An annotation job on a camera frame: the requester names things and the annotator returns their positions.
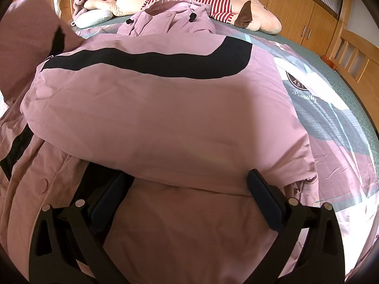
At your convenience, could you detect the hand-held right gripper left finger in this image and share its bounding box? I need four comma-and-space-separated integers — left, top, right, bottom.
29, 172, 135, 284

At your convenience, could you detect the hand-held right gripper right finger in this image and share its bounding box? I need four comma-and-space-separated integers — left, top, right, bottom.
247, 169, 346, 284

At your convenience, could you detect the pink jacket with black stripe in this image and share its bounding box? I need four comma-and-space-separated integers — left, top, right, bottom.
0, 0, 319, 284

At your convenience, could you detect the patterned pink grey bedsheet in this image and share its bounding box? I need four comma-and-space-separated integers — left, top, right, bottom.
0, 15, 379, 275

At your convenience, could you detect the slatted wooden bed end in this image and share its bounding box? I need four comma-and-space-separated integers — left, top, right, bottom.
324, 21, 379, 95

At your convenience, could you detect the white pillow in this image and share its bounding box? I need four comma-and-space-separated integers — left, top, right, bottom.
71, 8, 113, 29

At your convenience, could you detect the large plush dog striped shirt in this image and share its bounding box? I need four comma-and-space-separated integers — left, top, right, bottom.
84, 0, 282, 35

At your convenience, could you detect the wooden wardrobe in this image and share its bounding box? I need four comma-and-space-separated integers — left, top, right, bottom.
113, 0, 347, 47

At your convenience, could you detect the pink hanging garment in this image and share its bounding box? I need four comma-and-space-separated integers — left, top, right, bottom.
69, 0, 90, 26

